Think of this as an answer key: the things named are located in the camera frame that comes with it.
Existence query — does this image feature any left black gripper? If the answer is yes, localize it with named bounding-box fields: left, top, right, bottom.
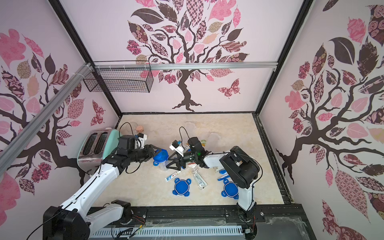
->
left=128, top=144, right=162, bottom=163

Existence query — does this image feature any blue lid container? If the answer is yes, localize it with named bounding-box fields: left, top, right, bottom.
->
left=184, top=122, right=197, bottom=137
left=153, top=149, right=169, bottom=171
left=207, top=133, right=221, bottom=146

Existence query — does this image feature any small toothpaste tube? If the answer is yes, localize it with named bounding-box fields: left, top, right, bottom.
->
left=165, top=171, right=181, bottom=182

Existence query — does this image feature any clear comb packet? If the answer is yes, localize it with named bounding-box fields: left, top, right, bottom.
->
left=192, top=169, right=208, bottom=190

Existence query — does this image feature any blue toothbrush case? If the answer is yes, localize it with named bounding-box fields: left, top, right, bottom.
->
left=218, top=170, right=230, bottom=181

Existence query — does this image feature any detached blue container lid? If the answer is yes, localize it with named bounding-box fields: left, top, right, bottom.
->
left=221, top=179, right=239, bottom=200

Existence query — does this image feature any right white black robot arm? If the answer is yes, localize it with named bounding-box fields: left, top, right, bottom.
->
left=167, top=137, right=264, bottom=217

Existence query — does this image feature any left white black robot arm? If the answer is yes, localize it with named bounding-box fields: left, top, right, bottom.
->
left=42, top=135, right=161, bottom=240

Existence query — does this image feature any small bottle cork lid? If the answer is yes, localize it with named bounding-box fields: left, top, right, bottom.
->
left=136, top=126, right=144, bottom=134

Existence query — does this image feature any mint chrome toaster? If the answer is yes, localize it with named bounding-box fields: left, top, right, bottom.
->
left=77, top=128, right=119, bottom=172

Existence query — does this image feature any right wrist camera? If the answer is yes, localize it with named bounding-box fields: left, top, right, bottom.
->
left=170, top=140, right=185, bottom=157

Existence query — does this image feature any black wire basket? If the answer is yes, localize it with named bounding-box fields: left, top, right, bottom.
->
left=84, top=60, right=154, bottom=93

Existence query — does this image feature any white slotted cable duct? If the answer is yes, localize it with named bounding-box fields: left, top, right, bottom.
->
left=90, top=226, right=244, bottom=240

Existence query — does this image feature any back aluminium rail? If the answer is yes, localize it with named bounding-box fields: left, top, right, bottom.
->
left=95, top=61, right=278, bottom=71

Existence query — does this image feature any aluminium rail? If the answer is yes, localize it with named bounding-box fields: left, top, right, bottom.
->
left=95, top=61, right=278, bottom=71
left=1, top=63, right=93, bottom=174

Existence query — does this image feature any black base frame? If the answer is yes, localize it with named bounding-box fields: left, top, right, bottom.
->
left=89, top=204, right=316, bottom=240

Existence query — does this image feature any left aluminium rail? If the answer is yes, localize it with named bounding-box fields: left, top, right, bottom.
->
left=1, top=63, right=93, bottom=174

